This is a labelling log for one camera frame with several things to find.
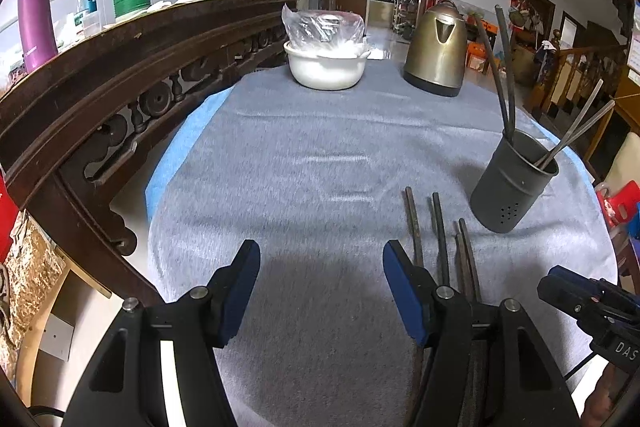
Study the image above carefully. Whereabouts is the dark carved wooden bench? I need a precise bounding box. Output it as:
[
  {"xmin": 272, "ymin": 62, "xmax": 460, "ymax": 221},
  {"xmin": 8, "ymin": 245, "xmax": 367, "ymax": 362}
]
[{"xmin": 0, "ymin": 0, "xmax": 301, "ymax": 308}]

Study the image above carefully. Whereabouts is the straw-coloured woven sack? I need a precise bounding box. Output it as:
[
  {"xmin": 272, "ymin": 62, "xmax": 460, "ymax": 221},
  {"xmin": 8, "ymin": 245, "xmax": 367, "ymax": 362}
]
[{"xmin": 0, "ymin": 212, "xmax": 68, "ymax": 368}]

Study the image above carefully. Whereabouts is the red plastic child chair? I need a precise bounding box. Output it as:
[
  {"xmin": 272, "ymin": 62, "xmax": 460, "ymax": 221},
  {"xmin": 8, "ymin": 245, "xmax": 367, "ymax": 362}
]
[{"xmin": 595, "ymin": 184, "xmax": 640, "ymax": 238}]

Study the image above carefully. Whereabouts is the person's right hand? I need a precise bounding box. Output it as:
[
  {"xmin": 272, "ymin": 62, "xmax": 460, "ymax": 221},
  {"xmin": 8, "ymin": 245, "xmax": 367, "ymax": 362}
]
[{"xmin": 582, "ymin": 363, "xmax": 640, "ymax": 427}]

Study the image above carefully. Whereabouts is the red gift box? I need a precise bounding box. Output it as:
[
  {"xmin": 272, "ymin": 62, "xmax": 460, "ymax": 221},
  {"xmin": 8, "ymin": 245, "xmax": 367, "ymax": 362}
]
[{"xmin": 0, "ymin": 174, "xmax": 12, "ymax": 260}]

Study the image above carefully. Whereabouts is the beige armchair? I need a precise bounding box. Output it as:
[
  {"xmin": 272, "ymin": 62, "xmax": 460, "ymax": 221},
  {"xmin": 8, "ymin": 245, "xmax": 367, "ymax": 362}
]
[{"xmin": 602, "ymin": 132, "xmax": 640, "ymax": 192}]

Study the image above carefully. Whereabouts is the gold electric kettle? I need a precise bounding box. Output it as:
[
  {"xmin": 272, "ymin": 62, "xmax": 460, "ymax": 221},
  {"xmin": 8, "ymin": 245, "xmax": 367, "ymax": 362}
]
[{"xmin": 403, "ymin": 0, "xmax": 468, "ymax": 98}]

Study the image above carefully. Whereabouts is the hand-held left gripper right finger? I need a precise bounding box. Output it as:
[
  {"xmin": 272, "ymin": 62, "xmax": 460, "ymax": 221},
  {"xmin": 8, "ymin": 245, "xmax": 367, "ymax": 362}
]
[{"xmin": 382, "ymin": 240, "xmax": 583, "ymax": 427}]

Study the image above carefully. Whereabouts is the black cable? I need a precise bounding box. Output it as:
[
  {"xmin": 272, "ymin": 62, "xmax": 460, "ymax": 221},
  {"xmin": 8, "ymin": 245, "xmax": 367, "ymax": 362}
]
[{"xmin": 562, "ymin": 353, "xmax": 598, "ymax": 381}]

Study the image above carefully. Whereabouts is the pink wall calendar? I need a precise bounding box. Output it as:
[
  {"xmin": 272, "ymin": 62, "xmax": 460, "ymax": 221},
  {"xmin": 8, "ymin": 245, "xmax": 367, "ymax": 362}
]
[{"xmin": 627, "ymin": 0, "xmax": 640, "ymax": 72}]

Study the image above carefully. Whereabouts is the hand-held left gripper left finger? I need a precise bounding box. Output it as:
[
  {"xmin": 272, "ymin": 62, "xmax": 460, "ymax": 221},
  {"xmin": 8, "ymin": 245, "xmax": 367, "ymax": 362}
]
[{"xmin": 60, "ymin": 239, "xmax": 262, "ymax": 427}]

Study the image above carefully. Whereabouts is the grey tablecloth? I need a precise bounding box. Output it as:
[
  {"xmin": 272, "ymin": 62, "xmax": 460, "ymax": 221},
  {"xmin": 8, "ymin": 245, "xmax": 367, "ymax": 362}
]
[{"xmin": 147, "ymin": 57, "xmax": 618, "ymax": 427}]

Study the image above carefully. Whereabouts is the purple vacuum bottle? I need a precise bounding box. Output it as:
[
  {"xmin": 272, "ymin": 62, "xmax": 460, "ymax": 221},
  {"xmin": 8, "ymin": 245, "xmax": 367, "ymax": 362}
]
[{"xmin": 17, "ymin": 0, "xmax": 59, "ymax": 72}]

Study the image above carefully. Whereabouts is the clear plastic bag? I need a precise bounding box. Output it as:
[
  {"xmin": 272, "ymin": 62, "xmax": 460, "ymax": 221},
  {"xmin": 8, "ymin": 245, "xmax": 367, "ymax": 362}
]
[{"xmin": 281, "ymin": 4, "xmax": 368, "ymax": 58}]

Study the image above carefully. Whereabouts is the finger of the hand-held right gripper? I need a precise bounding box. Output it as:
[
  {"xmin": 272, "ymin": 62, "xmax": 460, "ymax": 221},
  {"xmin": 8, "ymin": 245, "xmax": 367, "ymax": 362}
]
[
  {"xmin": 537, "ymin": 274, "xmax": 601, "ymax": 328},
  {"xmin": 547, "ymin": 264, "xmax": 626, "ymax": 300}
]

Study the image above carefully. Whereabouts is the clear plastic cup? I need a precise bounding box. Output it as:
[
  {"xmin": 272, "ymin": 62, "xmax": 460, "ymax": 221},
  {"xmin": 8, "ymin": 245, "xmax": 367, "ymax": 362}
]
[{"xmin": 80, "ymin": 12, "xmax": 104, "ymax": 38}]

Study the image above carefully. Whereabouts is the grey metal chopstick holder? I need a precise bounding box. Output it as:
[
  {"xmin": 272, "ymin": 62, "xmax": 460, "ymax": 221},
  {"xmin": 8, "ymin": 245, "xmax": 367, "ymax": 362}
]
[{"xmin": 470, "ymin": 129, "xmax": 560, "ymax": 234}]

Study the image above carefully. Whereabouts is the blue table mat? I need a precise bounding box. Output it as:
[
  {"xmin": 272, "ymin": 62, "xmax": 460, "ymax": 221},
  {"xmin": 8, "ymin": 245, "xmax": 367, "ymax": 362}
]
[{"xmin": 145, "ymin": 92, "xmax": 598, "ymax": 224}]

